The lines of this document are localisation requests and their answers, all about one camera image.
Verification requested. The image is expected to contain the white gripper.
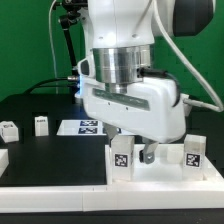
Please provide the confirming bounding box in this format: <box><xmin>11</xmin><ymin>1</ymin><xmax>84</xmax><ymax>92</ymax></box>
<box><xmin>78</xmin><ymin>59</ymin><xmax>186</xmax><ymax>164</ymax></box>

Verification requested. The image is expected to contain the white square table top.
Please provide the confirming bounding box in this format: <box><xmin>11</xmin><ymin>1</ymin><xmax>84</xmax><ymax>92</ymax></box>
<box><xmin>105</xmin><ymin>144</ymin><xmax>224</xmax><ymax>184</ymax></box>

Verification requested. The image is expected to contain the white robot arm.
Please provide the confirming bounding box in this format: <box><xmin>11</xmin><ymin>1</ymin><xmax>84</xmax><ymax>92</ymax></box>
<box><xmin>62</xmin><ymin>0</ymin><xmax>216</xmax><ymax>164</ymax></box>

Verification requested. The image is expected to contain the white marker sheet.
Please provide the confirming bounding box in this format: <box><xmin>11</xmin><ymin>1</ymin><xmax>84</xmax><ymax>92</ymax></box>
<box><xmin>56</xmin><ymin>119</ymin><xmax>134</xmax><ymax>137</ymax></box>

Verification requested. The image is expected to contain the white U-shaped obstacle fence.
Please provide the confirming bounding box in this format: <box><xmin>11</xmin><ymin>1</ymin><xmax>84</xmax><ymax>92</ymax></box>
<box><xmin>0</xmin><ymin>148</ymin><xmax>224</xmax><ymax>213</ymax></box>

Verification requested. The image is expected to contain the black cable at base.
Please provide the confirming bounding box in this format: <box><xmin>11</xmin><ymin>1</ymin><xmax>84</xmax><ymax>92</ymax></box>
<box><xmin>25</xmin><ymin>75</ymin><xmax>80</xmax><ymax>95</ymax></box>

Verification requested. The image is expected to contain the grey cable right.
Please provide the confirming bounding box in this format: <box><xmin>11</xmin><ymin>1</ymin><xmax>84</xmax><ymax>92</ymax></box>
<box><xmin>146</xmin><ymin>0</ymin><xmax>224</xmax><ymax>113</ymax></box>

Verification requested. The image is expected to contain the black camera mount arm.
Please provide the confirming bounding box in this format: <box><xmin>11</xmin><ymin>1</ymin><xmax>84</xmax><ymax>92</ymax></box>
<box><xmin>59</xmin><ymin>0</ymin><xmax>80</xmax><ymax>76</ymax></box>

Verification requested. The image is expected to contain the white cable left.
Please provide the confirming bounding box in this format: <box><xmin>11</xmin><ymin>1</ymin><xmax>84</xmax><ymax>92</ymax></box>
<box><xmin>48</xmin><ymin>0</ymin><xmax>60</xmax><ymax>95</ymax></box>

